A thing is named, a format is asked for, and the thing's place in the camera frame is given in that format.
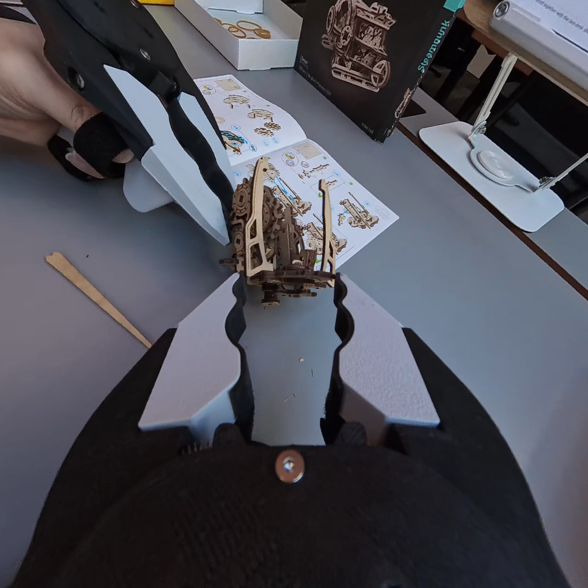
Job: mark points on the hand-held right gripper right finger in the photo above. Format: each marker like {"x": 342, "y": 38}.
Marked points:
{"x": 386, "y": 372}

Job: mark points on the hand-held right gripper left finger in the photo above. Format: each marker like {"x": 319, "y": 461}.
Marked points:
{"x": 193, "y": 372}

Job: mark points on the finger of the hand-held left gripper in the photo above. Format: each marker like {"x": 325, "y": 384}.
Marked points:
{"x": 183, "y": 193}
{"x": 202, "y": 133}

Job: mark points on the wooden gear model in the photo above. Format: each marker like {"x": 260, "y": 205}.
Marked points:
{"x": 280, "y": 239}

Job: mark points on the thin wooden stick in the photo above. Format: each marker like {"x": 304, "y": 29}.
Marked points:
{"x": 96, "y": 296}

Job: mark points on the black model kit box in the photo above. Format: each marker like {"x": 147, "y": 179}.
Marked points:
{"x": 367, "y": 55}

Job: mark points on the person's left hand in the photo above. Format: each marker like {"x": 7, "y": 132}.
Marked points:
{"x": 27, "y": 87}

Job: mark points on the yellow plastic bin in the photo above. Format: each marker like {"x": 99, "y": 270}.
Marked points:
{"x": 160, "y": 2}

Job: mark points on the assembly instruction booklet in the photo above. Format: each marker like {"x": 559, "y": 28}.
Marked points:
{"x": 285, "y": 128}

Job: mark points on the white cardboard tray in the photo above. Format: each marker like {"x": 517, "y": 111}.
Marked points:
{"x": 266, "y": 50}

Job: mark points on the tan rubber bands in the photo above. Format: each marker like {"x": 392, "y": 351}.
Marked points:
{"x": 243, "y": 28}

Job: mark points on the white flat base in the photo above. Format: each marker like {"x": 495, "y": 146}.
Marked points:
{"x": 528, "y": 202}

